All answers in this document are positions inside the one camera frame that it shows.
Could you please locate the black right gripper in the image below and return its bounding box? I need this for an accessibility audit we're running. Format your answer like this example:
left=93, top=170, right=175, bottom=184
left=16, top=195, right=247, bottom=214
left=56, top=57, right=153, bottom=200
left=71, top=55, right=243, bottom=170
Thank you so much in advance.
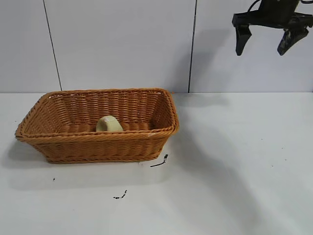
left=232, top=0, right=313, bottom=56

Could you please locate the pale yellow pear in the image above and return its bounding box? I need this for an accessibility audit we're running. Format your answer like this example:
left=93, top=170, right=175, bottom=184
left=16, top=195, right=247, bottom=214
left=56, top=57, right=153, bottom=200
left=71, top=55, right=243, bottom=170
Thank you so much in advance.
left=95, top=116, right=124, bottom=132

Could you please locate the brown woven wicker basket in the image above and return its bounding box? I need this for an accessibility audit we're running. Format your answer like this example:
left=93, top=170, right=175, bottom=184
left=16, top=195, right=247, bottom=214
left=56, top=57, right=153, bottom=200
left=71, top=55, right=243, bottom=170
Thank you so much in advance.
left=15, top=88, right=180, bottom=165

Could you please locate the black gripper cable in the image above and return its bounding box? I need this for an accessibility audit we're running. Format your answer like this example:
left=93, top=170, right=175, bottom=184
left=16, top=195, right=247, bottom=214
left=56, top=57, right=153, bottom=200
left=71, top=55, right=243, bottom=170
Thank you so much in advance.
left=246, top=0, right=260, bottom=13

